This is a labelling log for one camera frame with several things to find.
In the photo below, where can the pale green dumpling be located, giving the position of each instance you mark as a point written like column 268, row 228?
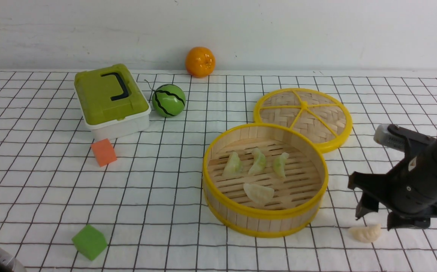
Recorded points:
column 233, row 166

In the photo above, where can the green tinted dumpling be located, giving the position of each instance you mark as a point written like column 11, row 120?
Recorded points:
column 259, row 163

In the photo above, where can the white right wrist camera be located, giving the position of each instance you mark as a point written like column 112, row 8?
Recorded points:
column 385, row 138

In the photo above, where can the yellow woven bamboo steamer lid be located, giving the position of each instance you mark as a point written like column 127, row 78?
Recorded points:
column 321, row 118

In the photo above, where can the orange toy fruit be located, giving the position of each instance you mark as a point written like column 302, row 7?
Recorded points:
column 200, row 62

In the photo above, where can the green lidded white box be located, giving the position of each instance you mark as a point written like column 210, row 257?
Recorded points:
column 111, row 103

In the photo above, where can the green foam cube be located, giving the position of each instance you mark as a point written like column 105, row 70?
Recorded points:
column 89, row 242

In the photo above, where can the green striped watermelon ball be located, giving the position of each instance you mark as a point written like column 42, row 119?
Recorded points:
column 168, row 100

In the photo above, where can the orange foam cube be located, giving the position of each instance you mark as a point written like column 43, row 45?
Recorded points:
column 103, row 152

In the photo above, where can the white black grid tablecloth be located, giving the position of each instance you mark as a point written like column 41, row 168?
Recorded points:
column 149, row 203

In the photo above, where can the cream white dumpling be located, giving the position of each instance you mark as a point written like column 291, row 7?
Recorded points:
column 261, row 195

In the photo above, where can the yellow rimmed bamboo steamer tray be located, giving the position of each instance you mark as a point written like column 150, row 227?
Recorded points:
column 297, row 197

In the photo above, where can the white pleated dumpling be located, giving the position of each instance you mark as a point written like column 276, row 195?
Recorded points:
column 367, row 234

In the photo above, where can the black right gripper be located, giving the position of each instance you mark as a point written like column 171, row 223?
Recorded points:
column 408, row 190

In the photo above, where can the light green dumpling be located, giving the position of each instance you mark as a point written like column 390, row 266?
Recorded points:
column 279, row 163

